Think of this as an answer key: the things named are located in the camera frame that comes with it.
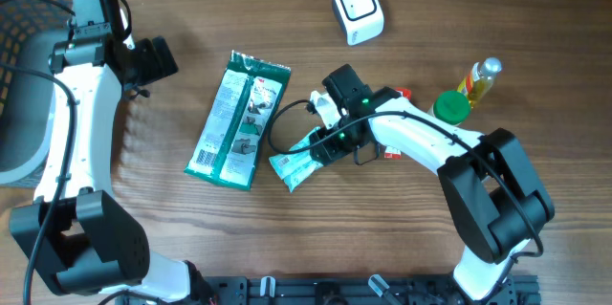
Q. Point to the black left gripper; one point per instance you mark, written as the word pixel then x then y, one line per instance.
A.
pixel 153 70

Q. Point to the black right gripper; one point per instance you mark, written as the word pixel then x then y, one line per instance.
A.
pixel 328 151

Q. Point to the red small carton box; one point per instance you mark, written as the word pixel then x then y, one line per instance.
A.
pixel 392 153

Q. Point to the red toothpaste tube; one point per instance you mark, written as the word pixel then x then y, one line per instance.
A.
pixel 405 93

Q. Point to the teal wipes packet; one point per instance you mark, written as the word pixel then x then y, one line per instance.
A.
pixel 293 169

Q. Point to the green lid jar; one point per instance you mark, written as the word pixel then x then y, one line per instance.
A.
pixel 451 107

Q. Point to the green glove package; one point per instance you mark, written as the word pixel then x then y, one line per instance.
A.
pixel 247 97

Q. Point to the yellow oil bottle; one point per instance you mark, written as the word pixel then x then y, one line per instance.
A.
pixel 477 83

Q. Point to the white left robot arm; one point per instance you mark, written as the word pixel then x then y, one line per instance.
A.
pixel 77 237

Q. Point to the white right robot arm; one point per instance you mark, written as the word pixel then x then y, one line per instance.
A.
pixel 497 202

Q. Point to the white barcode scanner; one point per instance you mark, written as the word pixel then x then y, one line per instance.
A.
pixel 360 20

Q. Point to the black mounting rail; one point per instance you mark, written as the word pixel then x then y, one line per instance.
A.
pixel 454 288

